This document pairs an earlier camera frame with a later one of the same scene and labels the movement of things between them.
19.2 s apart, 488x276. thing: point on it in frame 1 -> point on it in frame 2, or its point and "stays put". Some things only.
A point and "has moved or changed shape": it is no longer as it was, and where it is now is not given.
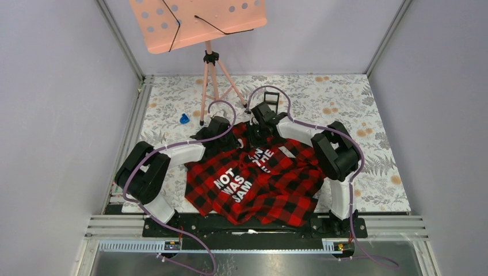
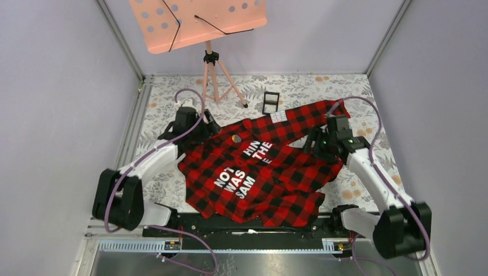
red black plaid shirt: [275, 183] has moved or changed shape
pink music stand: [167, 25] stays put
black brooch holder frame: [271, 103] stays put
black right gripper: [255, 142] -> [323, 133]
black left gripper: [234, 143] -> [215, 128]
